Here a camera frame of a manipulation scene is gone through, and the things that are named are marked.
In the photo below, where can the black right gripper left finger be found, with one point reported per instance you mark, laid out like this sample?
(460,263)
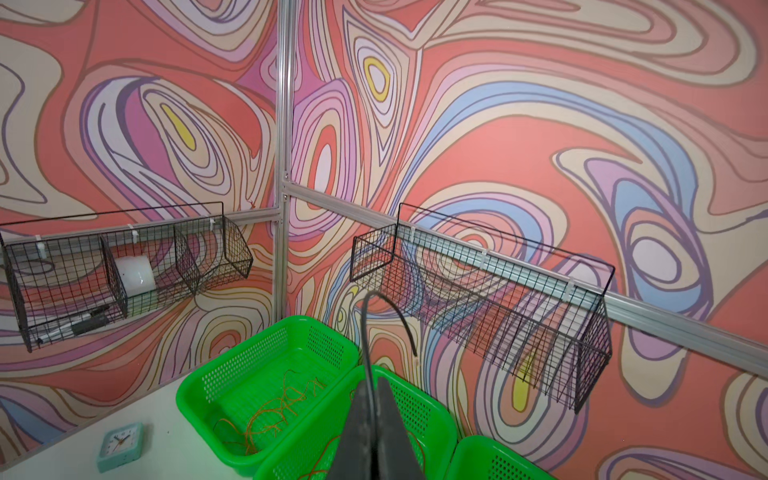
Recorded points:
(355,457)

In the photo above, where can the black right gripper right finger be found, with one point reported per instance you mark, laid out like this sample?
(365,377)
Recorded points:
(393,454)

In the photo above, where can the middle green plastic basket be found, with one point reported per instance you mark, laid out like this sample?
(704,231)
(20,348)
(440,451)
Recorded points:
(308,451)

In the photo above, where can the green plastic basket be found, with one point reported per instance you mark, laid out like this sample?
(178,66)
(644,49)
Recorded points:
(308,451)
(243,403)
(480,457)

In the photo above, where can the right green plastic basket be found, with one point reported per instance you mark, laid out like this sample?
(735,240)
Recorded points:
(480,457)

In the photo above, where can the left green plastic basket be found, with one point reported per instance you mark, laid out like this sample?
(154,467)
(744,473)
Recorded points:
(243,403)

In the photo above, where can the small green alarm clock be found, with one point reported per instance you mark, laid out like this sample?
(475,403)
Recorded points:
(120,446)

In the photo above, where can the black marker pen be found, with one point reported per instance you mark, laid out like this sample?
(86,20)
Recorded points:
(74,325)

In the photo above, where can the black wire basket back wall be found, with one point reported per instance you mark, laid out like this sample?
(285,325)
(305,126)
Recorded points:
(530,308)

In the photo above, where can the black wire basket wall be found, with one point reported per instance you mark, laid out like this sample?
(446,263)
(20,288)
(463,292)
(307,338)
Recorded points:
(530,308)
(64,286)

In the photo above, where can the black wire basket left wall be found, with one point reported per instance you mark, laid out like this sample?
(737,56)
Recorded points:
(64,286)

